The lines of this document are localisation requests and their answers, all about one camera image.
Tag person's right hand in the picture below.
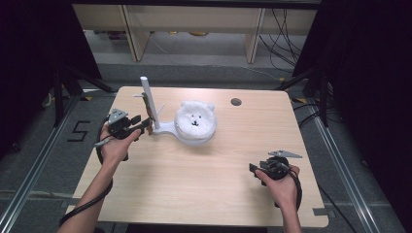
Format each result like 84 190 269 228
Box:
255 164 301 211

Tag aluminium floor rail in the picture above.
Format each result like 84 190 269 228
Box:
309 105 389 233
0 94 82 233

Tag silver cable plug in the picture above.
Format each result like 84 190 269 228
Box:
93 137 114 149

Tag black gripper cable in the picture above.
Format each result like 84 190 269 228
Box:
58 116 115 227
275 160 304 212

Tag white stand with bowl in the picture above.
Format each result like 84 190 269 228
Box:
132 76 218 147

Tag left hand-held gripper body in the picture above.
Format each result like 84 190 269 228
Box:
107 108 138 141

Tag black hanging cables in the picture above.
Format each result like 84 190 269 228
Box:
258 8 304 75

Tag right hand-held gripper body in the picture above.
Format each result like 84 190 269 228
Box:
257 149 303 182

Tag black metal stand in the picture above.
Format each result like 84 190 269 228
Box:
51 66 117 128
275 68 332 128

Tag light wooden desk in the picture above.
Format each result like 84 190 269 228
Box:
72 3 319 64

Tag black floor cable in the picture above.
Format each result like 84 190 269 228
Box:
317 183 359 233

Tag brown strap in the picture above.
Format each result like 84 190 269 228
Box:
141 91 155 136

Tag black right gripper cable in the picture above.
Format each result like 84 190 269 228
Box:
275 160 304 212

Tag white fluffy bear pouch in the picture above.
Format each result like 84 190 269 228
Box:
174 100 218 141

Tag black curtain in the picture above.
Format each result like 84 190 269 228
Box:
0 0 103 160
292 0 412 227

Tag person's left hand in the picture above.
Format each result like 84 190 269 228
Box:
98 124 143 167

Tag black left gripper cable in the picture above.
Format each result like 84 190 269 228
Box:
58 116 115 227

